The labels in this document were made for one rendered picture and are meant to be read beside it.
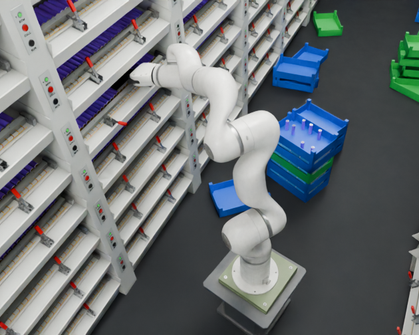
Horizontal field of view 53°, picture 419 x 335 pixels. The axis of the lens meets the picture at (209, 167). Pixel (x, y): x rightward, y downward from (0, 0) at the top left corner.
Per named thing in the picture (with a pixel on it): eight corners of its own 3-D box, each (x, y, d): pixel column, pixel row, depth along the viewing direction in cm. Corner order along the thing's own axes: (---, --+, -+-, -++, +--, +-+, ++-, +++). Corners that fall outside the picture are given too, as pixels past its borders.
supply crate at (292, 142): (336, 144, 220) (339, 133, 214) (312, 163, 211) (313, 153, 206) (293, 118, 236) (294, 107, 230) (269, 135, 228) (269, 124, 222)
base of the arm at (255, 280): (287, 274, 171) (290, 251, 157) (255, 304, 163) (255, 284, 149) (255, 244, 181) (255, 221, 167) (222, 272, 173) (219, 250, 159)
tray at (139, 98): (174, 71, 184) (177, 54, 176) (89, 162, 148) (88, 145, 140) (136, 51, 186) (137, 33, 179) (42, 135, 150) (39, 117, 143)
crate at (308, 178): (332, 165, 231) (334, 155, 226) (308, 184, 223) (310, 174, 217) (290, 139, 248) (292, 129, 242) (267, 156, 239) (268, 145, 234)
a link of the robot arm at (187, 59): (191, 42, 123) (161, 43, 150) (192, 97, 127) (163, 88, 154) (219, 42, 126) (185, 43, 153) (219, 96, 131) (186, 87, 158)
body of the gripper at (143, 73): (164, 59, 156) (141, 59, 162) (149, 74, 150) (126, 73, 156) (170, 77, 161) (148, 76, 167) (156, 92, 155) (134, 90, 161)
